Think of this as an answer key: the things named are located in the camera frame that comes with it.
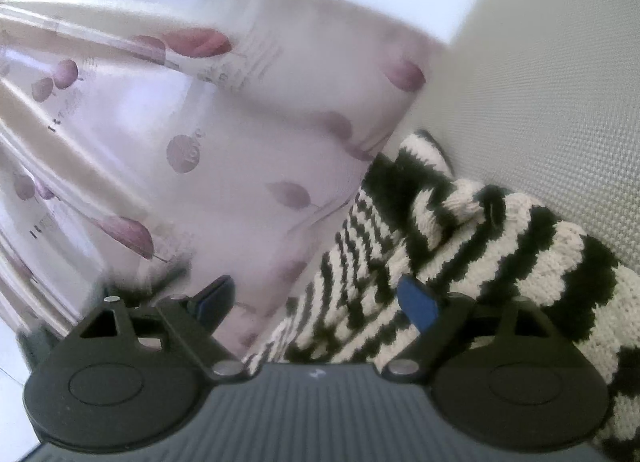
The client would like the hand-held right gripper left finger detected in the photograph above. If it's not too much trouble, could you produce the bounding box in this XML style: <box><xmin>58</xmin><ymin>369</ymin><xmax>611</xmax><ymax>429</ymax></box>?
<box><xmin>77</xmin><ymin>276</ymin><xmax>248</xmax><ymax>384</ymax></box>

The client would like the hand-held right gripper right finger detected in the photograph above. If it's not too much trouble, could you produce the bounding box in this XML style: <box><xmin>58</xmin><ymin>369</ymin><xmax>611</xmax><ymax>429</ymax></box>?
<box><xmin>382</xmin><ymin>274</ymin><xmax>556</xmax><ymax>385</ymax></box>

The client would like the leaf print satin curtain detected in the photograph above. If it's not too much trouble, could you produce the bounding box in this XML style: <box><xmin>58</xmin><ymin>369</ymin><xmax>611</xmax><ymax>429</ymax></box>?
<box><xmin>0</xmin><ymin>0</ymin><xmax>442</xmax><ymax>359</ymax></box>

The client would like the black white striped knit sweater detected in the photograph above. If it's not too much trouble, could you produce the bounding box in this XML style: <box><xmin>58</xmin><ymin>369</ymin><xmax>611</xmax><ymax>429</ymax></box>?
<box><xmin>242</xmin><ymin>131</ymin><xmax>640</xmax><ymax>462</ymax></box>

